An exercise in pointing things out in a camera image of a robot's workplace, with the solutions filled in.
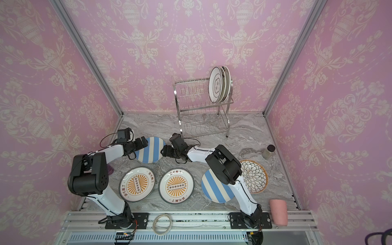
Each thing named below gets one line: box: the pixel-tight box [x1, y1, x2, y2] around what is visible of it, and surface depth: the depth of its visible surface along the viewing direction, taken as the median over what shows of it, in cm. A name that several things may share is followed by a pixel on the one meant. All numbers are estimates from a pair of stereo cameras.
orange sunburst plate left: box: [118, 166, 156, 203], surface depth 87 cm
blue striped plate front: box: [201, 168, 235, 204], surface depth 85 cm
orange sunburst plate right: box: [158, 167, 195, 205], surface depth 87 cm
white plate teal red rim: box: [224, 65, 232, 102], surface depth 79 cm
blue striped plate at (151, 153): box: [134, 136, 166, 164], surface depth 102 cm
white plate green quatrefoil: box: [208, 66, 223, 104], surface depth 92 cm
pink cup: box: [269, 199, 289, 227], surface depth 74 cm
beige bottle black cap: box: [262, 144, 276, 160], surface depth 92 cm
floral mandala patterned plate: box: [239, 158, 269, 194], surface depth 89 cm
